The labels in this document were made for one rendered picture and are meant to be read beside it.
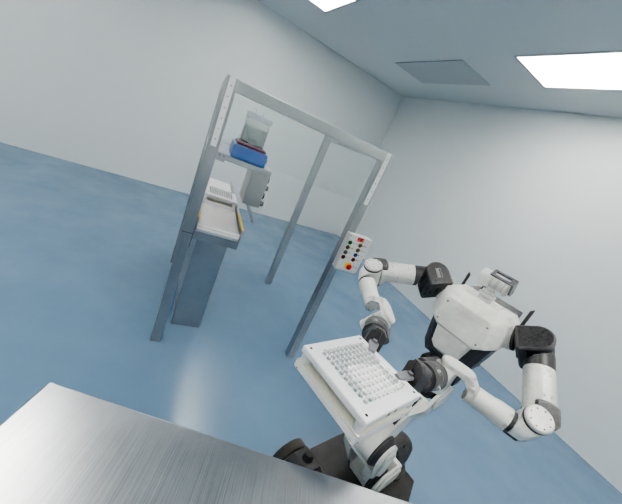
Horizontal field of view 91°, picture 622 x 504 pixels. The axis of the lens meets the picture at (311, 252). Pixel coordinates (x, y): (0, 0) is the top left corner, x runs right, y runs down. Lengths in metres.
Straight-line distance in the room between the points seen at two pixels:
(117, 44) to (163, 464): 4.91
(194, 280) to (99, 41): 3.69
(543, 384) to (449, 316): 0.34
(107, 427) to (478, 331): 1.13
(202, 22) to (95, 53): 1.38
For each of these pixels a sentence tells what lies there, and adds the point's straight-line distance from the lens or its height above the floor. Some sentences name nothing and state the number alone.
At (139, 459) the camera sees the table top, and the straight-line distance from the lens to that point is 0.79.
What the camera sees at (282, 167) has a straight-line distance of 1.80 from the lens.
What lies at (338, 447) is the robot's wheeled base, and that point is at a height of 0.17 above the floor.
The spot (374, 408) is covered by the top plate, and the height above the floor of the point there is 1.04.
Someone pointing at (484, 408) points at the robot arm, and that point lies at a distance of 1.16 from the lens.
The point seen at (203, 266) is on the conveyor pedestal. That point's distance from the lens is 2.21.
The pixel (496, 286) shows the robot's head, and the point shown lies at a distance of 1.34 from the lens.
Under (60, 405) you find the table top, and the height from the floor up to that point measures 0.86.
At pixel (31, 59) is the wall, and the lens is 5.38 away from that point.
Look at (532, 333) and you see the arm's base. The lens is 1.33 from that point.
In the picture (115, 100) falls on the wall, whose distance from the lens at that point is 5.25.
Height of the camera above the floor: 1.52
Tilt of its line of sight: 18 degrees down
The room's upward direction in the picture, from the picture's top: 24 degrees clockwise
